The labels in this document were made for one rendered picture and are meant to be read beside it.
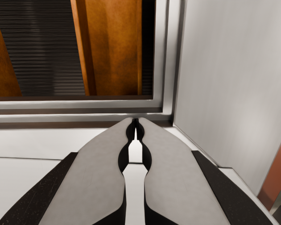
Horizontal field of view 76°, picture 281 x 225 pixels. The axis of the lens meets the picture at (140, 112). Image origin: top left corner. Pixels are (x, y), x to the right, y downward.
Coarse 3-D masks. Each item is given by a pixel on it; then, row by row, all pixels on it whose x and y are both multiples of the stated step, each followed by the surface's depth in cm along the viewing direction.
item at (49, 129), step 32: (160, 0) 12; (160, 32) 12; (160, 64) 14; (32, 96) 16; (64, 96) 16; (96, 96) 16; (128, 96) 15; (160, 96) 15; (0, 128) 14; (32, 128) 14; (64, 128) 14; (96, 128) 14
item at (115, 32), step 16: (80, 0) 22; (96, 0) 24; (112, 0) 24; (128, 0) 24; (80, 16) 22; (96, 16) 25; (112, 16) 25; (128, 16) 25; (80, 32) 22; (96, 32) 26; (112, 32) 26; (128, 32) 26; (80, 48) 22; (96, 48) 27; (112, 48) 27; (128, 48) 27; (96, 64) 28; (112, 64) 28; (128, 64) 28; (96, 80) 29; (112, 80) 29; (128, 80) 29
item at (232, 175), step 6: (228, 174) 16; (234, 174) 16; (234, 180) 16; (240, 180) 16; (240, 186) 17; (246, 186) 17; (246, 192) 17; (252, 192) 17; (252, 198) 18; (258, 204) 18; (264, 210) 19
